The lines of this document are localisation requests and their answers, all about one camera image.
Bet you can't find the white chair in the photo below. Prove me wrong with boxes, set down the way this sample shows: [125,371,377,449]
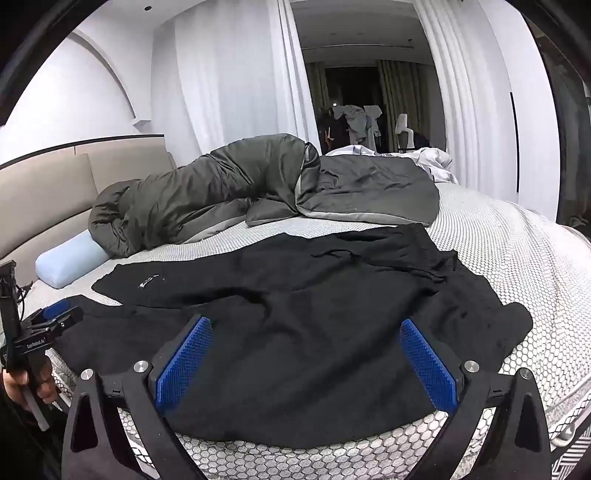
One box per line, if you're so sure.
[394,113,415,153]

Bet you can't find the beige padded headboard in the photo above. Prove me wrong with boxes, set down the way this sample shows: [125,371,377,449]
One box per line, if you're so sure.
[0,134,178,278]

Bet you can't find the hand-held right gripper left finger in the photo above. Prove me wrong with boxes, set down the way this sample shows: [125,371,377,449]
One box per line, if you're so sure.
[62,315,214,480]

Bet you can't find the grey green duvet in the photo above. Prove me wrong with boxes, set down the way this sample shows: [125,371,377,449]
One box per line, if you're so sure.
[88,133,440,258]

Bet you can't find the olive curtain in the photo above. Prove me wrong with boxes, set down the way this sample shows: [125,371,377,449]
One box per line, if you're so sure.
[376,59,431,154]
[307,61,331,116]

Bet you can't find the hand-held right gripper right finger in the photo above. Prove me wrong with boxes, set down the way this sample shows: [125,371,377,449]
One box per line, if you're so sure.
[399,318,552,480]

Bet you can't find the grey hanging clothes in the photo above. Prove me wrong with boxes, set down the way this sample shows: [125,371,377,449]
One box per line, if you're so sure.
[333,104,384,151]

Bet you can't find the person's left hand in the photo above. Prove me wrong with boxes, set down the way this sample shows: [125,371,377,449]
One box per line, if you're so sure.
[2,362,59,404]

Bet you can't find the white door panel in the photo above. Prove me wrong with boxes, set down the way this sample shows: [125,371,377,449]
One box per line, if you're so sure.
[478,0,560,219]

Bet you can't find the bed with white honeycomb cover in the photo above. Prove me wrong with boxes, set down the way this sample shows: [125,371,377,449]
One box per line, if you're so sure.
[21,182,591,480]

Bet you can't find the white crumpled sheet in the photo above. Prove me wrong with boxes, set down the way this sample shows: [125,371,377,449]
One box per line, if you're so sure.
[325,144,460,185]

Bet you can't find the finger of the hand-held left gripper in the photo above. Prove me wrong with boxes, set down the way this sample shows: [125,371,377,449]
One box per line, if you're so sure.
[28,299,71,325]
[32,306,85,334]

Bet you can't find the white curtain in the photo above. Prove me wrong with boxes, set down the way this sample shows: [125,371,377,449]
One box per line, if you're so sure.
[413,0,502,199]
[173,0,311,157]

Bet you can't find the black pants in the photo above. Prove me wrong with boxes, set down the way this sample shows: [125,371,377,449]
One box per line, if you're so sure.
[48,223,534,449]

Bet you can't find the dark wardrobe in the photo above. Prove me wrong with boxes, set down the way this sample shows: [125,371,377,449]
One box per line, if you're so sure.
[526,14,591,232]

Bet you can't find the light blue pillow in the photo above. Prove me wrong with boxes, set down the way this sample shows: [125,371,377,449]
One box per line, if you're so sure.
[36,229,112,289]

